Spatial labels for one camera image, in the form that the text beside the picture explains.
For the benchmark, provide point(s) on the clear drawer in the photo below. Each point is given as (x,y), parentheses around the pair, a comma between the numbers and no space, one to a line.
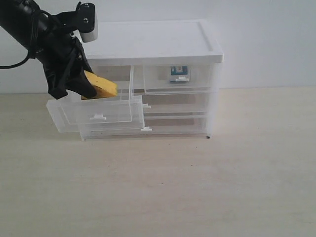
(124,111)
(156,80)
(176,103)
(152,126)

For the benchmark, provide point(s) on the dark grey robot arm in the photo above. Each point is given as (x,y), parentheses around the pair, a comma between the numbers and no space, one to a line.
(24,20)

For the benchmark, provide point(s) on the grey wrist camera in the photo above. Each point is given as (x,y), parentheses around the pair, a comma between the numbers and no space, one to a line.
(87,22)

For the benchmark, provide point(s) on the white blue pill bottle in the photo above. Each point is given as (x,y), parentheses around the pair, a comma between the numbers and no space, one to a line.
(179,74)

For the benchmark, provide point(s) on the white plastic drawer cabinet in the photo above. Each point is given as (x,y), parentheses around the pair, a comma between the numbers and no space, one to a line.
(169,43)

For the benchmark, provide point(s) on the yellow sponge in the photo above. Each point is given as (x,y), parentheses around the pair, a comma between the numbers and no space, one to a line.
(104,87)

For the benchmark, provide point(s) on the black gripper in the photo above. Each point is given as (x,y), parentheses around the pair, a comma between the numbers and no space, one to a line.
(64,63)

